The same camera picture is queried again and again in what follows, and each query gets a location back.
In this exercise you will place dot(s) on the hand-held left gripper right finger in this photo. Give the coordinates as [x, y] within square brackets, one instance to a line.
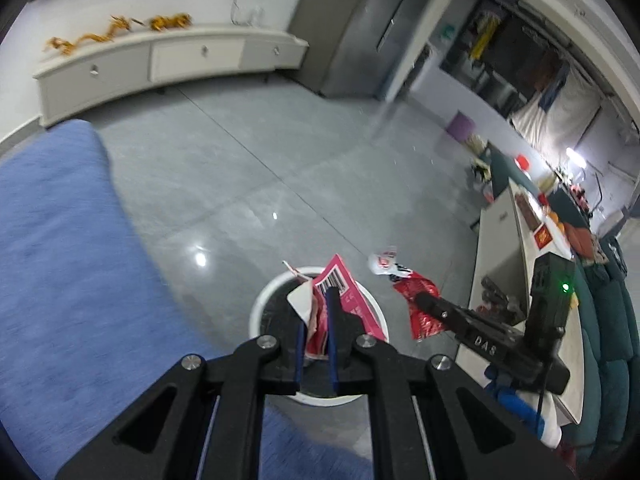
[332, 350]

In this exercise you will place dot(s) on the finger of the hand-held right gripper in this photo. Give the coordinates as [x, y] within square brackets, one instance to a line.
[440, 310]

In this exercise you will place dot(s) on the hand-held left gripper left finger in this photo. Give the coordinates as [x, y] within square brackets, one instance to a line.
[300, 360]

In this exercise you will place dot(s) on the red foil packet colourful logo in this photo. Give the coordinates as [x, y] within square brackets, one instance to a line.
[422, 295]

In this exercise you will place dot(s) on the white round bin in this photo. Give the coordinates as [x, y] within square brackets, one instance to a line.
[260, 310]

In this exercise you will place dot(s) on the pink red barcode packet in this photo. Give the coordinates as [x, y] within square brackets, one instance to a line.
[337, 275]

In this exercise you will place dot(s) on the person's right hand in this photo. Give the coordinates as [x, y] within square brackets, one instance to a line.
[515, 402]

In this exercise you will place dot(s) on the white coffee table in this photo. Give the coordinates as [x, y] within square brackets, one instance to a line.
[500, 240]

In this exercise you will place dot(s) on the dark green sofa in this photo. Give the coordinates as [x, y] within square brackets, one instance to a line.
[615, 335]

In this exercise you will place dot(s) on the red box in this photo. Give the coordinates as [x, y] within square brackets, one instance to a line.
[542, 236]

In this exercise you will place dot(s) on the orange cushion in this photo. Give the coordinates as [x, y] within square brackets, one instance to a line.
[580, 244]

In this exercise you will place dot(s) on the red lid container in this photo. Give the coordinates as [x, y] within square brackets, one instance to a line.
[522, 162]

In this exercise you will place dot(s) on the purple bin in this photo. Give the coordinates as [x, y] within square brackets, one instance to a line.
[461, 126]

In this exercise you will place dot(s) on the white hanging sheet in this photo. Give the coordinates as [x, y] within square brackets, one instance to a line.
[555, 115]

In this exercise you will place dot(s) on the yellow hanging garment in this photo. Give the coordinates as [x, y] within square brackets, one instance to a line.
[484, 35]

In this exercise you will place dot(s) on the grey refrigerator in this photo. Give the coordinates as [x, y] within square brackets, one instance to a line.
[350, 35]

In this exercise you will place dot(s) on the grey white television stand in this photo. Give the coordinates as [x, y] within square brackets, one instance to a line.
[200, 57]

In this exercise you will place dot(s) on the small white device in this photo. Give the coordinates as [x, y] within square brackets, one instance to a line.
[257, 15]

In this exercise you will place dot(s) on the short golden ornament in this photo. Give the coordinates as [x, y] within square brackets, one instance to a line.
[170, 21]

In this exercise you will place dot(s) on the long golden dragon ornament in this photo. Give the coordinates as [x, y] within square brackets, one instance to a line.
[90, 39]

